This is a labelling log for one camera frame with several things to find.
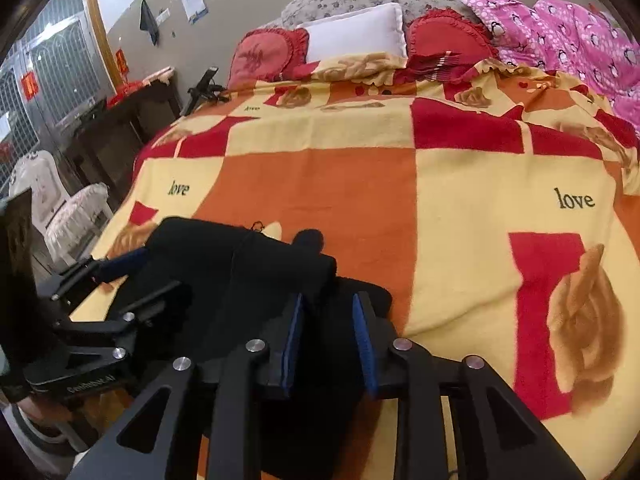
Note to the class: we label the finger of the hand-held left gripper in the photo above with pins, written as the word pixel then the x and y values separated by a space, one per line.
pixel 155 300
pixel 120 265

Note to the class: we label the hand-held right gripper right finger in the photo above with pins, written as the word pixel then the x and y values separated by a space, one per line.
pixel 362 350

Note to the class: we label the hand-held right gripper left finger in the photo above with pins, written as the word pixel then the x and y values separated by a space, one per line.
pixel 295 345

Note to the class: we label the black pants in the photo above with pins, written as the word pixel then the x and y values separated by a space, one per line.
pixel 225 270

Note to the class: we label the white chair with lace cover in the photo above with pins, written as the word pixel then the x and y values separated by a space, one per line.
pixel 75 210

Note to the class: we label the white plastic chair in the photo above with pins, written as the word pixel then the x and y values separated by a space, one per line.
pixel 35 170

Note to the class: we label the dark wooden desk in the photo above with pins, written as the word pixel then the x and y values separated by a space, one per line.
pixel 120 120

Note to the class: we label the red cloth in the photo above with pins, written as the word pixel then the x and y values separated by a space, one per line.
pixel 125 91

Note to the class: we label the beige cloth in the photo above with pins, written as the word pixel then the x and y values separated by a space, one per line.
pixel 160 77

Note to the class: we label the black stand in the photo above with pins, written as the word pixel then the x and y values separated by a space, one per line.
pixel 202 87

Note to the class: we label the rose printed blanket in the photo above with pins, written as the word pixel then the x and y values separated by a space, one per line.
pixel 475 185

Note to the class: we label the red paper square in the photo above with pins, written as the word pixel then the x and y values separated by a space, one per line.
pixel 31 84

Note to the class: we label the window with metal grille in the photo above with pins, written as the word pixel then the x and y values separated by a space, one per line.
pixel 60 70

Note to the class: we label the dark hanging cloth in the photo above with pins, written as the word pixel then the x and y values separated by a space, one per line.
pixel 148 22

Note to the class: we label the red heart pillow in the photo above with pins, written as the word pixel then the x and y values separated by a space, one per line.
pixel 445 35
pixel 260 55

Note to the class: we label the white pillow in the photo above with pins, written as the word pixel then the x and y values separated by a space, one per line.
pixel 355 32

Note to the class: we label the pink printed quilt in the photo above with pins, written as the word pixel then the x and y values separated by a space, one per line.
pixel 565 40

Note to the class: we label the red wall decoration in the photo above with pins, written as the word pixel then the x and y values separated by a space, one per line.
pixel 121 62

